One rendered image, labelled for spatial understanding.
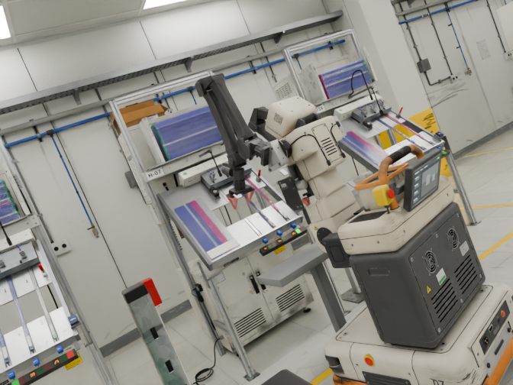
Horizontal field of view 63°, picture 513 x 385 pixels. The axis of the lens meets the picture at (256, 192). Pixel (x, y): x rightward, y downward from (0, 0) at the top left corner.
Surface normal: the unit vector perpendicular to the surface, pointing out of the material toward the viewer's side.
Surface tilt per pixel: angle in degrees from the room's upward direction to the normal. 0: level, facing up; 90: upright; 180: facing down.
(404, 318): 90
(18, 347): 47
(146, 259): 90
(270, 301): 90
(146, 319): 90
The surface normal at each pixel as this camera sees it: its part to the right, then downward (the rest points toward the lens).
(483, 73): 0.42, -0.09
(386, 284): -0.70, 0.35
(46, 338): 0.04, -0.69
